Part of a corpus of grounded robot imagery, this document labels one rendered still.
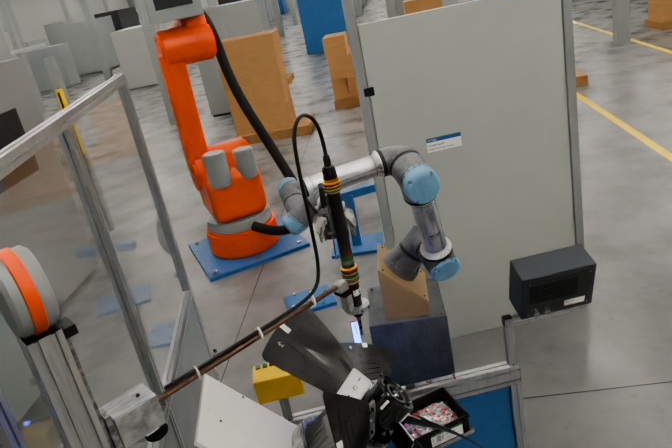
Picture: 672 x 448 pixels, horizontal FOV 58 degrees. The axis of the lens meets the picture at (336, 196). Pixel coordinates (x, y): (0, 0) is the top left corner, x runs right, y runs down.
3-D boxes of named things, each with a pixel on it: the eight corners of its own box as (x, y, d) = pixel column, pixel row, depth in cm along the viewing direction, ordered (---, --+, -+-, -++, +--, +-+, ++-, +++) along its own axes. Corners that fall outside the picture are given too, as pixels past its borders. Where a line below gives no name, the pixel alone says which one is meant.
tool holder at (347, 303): (351, 321, 156) (344, 288, 153) (333, 313, 162) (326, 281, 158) (375, 305, 162) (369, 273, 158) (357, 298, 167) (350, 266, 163)
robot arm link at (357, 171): (406, 129, 209) (271, 175, 201) (420, 145, 200) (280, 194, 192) (409, 156, 216) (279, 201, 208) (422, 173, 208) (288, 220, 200)
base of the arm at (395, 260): (381, 249, 246) (395, 231, 242) (411, 266, 249) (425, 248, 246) (385, 269, 232) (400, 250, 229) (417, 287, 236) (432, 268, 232)
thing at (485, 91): (405, 350, 381) (340, -13, 305) (403, 346, 385) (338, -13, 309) (588, 306, 388) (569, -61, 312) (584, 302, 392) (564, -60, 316)
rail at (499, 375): (278, 443, 215) (273, 426, 212) (278, 435, 219) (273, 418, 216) (521, 383, 220) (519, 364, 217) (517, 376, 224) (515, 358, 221)
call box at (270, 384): (259, 408, 206) (252, 383, 202) (259, 390, 215) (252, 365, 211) (305, 397, 207) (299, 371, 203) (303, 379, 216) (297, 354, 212)
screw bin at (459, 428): (414, 459, 193) (410, 441, 190) (390, 427, 208) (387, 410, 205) (472, 431, 199) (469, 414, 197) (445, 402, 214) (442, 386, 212)
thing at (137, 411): (120, 456, 118) (106, 422, 115) (106, 440, 123) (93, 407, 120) (167, 425, 124) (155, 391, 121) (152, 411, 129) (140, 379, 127)
